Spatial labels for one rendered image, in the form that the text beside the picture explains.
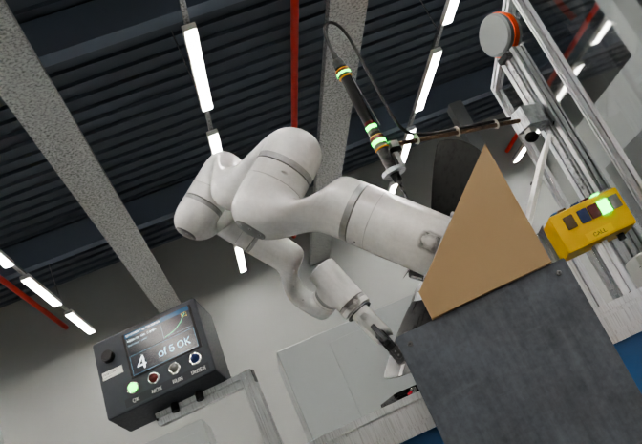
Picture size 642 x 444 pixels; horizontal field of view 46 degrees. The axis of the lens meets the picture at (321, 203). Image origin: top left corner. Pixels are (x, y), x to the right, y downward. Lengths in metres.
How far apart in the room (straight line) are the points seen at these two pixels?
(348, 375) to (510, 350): 6.32
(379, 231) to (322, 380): 6.18
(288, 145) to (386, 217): 0.24
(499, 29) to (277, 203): 1.52
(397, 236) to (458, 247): 0.16
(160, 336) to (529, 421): 0.86
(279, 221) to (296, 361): 6.15
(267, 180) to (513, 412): 0.60
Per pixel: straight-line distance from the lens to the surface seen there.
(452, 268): 1.25
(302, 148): 1.47
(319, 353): 7.56
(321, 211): 1.41
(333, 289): 2.02
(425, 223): 1.37
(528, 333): 1.24
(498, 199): 1.27
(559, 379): 1.24
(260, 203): 1.42
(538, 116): 2.58
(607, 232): 1.71
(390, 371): 2.09
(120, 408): 1.74
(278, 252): 1.98
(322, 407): 7.49
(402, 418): 1.66
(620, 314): 1.72
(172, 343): 1.73
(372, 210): 1.38
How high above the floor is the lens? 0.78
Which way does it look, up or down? 19 degrees up
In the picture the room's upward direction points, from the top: 25 degrees counter-clockwise
